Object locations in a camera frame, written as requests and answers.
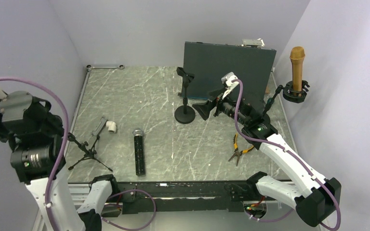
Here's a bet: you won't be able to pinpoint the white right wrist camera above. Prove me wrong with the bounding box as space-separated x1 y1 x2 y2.
221 72 239 99

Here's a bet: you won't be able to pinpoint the gold microphone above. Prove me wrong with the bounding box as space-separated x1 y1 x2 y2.
290 46 305 91

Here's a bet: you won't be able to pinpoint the black round-base mic stand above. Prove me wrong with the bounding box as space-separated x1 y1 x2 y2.
174 67 196 124

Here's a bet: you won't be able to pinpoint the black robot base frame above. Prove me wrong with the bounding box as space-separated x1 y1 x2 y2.
89 173 278 215

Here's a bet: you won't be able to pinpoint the black tripod mic stand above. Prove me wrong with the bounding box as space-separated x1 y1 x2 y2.
67 132 113 172

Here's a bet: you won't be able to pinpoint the dark grey upright panel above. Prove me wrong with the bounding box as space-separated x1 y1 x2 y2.
183 41 277 111

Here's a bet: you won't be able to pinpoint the silver ring spanner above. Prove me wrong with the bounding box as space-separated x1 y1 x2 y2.
86 64 125 71

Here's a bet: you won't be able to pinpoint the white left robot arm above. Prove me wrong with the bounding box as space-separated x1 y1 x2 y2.
0 90 119 231

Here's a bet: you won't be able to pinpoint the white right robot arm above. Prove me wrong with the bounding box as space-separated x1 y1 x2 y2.
192 90 342 231

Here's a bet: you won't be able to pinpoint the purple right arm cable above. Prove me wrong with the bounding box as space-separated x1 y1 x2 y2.
231 79 342 231

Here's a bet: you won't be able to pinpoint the white pipe elbow fitting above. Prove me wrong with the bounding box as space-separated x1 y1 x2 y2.
106 121 118 134

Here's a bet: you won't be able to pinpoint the black stand with shock mount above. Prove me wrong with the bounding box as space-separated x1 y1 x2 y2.
262 80 310 116

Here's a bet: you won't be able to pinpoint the white device behind panel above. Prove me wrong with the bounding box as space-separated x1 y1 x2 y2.
241 38 265 49

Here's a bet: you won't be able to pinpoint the aluminium table edge rail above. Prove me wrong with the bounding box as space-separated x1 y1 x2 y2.
70 68 92 131

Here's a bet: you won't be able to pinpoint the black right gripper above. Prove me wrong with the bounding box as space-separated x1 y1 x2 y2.
192 87 250 126

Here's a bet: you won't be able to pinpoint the yellow handle pliers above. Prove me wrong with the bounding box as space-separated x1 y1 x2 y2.
228 134 254 166

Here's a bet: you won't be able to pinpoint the black silver-mesh microphone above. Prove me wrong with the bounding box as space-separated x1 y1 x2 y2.
132 128 146 177

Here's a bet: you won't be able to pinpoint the grey metal bracket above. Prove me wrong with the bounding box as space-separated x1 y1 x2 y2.
92 116 108 136

